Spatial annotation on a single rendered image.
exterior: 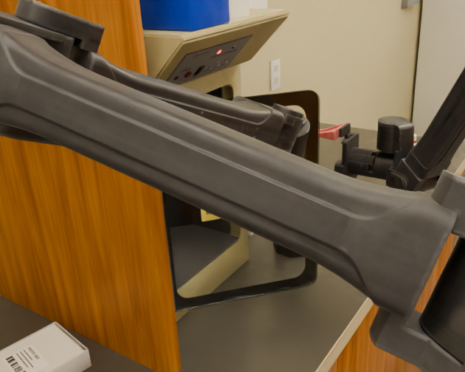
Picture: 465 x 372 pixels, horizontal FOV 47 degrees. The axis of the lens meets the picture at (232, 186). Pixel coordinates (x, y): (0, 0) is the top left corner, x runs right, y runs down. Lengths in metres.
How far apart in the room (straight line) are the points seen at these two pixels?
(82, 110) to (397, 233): 0.19
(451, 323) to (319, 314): 0.83
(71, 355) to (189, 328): 0.23
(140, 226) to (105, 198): 0.08
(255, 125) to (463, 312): 0.42
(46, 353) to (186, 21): 0.62
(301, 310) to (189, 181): 0.84
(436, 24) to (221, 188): 3.59
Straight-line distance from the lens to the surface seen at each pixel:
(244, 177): 0.29
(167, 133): 0.31
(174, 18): 0.83
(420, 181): 1.03
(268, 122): 0.68
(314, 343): 1.05
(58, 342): 1.07
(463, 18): 3.82
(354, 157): 1.13
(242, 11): 0.96
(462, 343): 0.30
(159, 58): 0.82
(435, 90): 3.93
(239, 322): 1.10
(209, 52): 0.89
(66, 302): 1.11
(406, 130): 1.08
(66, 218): 0.98
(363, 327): 1.31
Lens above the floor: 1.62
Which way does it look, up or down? 24 degrees down
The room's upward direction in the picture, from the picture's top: 3 degrees counter-clockwise
